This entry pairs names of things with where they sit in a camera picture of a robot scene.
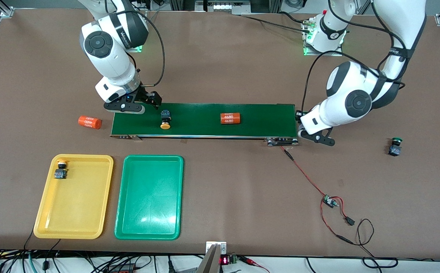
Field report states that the yellow plastic tray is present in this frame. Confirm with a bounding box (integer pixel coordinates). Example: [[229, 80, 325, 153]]
[[33, 154, 115, 240]]

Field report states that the red probe lead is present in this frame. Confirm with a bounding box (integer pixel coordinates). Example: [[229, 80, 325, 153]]
[[239, 256, 270, 273]]

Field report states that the black cable bundle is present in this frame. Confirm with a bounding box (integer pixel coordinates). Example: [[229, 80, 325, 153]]
[[0, 248, 205, 273]]

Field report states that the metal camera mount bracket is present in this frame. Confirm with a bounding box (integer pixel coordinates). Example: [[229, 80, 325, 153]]
[[206, 241, 227, 273]]

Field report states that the green plastic tray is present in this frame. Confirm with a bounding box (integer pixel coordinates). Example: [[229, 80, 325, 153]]
[[114, 154, 184, 241]]

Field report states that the green belt conveyor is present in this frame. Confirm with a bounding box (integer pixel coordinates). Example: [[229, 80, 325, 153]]
[[110, 101, 300, 147]]

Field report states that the thin red wire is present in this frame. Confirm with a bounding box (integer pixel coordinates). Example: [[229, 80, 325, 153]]
[[280, 146, 357, 245]]

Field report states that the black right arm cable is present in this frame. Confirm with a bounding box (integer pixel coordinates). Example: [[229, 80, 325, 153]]
[[102, 0, 166, 88]]

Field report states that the long black table cable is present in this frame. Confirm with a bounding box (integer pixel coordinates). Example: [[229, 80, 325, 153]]
[[241, 11, 311, 33]]

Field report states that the black looped cable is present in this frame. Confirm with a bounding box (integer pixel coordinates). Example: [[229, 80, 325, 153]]
[[356, 218, 399, 269]]

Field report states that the aluminium frame structure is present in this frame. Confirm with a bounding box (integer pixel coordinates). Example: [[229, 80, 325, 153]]
[[169, 0, 283, 16]]

